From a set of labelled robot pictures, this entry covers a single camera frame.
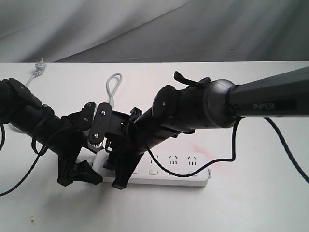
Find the grey backdrop cloth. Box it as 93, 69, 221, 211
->
0, 0, 309, 63

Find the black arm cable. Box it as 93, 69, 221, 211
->
0, 116, 73, 197
120, 106, 309, 191

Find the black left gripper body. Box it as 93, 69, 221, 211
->
56, 112, 90, 186

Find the white five-outlet power strip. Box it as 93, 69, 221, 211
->
93, 150, 211, 189

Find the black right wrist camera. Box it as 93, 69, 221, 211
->
87, 102, 112, 153

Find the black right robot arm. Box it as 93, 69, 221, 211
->
104, 67, 309, 189

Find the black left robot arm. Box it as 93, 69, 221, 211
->
0, 78, 103, 186

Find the grey power cord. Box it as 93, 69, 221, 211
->
9, 73, 123, 167

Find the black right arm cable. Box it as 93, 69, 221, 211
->
120, 106, 309, 191

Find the white wall plug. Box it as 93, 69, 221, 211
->
35, 58, 47, 74

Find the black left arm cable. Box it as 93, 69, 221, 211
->
0, 116, 73, 197

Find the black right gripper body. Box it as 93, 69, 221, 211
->
109, 108, 155, 156

